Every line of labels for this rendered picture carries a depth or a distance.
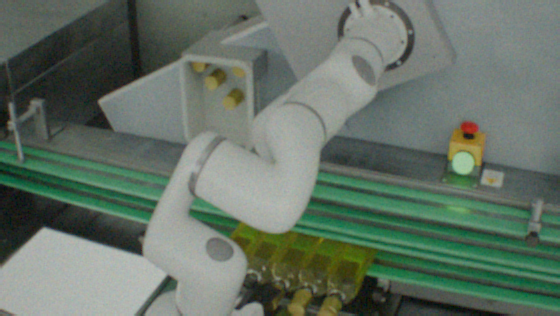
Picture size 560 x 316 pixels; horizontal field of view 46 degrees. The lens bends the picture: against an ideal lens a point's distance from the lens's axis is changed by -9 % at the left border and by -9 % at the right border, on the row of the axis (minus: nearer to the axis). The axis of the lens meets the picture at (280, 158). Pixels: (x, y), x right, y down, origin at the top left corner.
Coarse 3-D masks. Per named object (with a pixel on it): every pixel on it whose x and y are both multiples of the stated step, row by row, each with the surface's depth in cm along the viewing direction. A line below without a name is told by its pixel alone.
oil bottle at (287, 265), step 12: (288, 240) 147; (300, 240) 146; (312, 240) 146; (288, 252) 143; (300, 252) 143; (276, 264) 140; (288, 264) 140; (300, 264) 140; (276, 276) 139; (288, 276) 138; (288, 288) 139
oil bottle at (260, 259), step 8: (264, 232) 149; (288, 232) 149; (264, 240) 146; (272, 240) 146; (280, 240) 146; (256, 248) 144; (264, 248) 144; (272, 248) 144; (280, 248) 145; (248, 256) 142; (256, 256) 142; (264, 256) 142; (272, 256) 142; (248, 264) 141; (256, 264) 140; (264, 264) 140; (272, 264) 142; (264, 272) 140; (264, 280) 141
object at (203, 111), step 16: (224, 64) 150; (240, 64) 148; (192, 80) 159; (240, 80) 159; (192, 96) 161; (208, 96) 164; (224, 96) 163; (192, 112) 162; (208, 112) 166; (224, 112) 165; (240, 112) 163; (192, 128) 164; (208, 128) 167; (224, 128) 167; (240, 128) 165; (240, 144) 161
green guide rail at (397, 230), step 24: (312, 216) 147; (336, 216) 148; (360, 216) 147; (384, 216) 147; (384, 240) 141; (408, 240) 139; (432, 240) 139; (456, 240) 139; (480, 240) 139; (504, 240) 138; (528, 264) 131; (552, 264) 130
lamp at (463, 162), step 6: (462, 150) 140; (456, 156) 139; (462, 156) 138; (468, 156) 138; (456, 162) 139; (462, 162) 138; (468, 162) 138; (456, 168) 140; (462, 168) 139; (468, 168) 139
